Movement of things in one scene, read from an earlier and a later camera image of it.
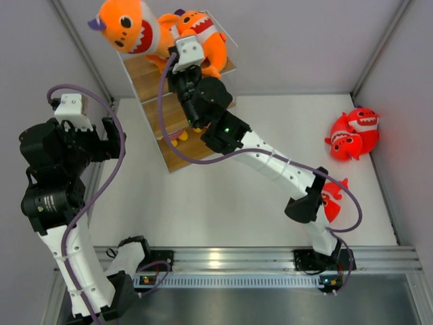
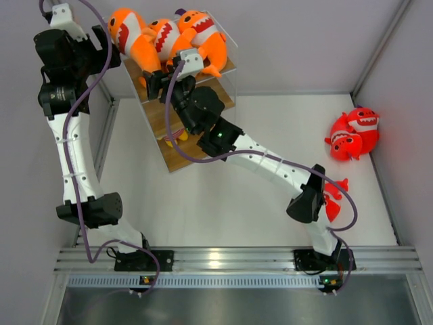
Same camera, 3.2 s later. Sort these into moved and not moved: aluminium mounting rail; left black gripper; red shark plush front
Moved: left black gripper
Not moved: aluminium mounting rail; red shark plush front
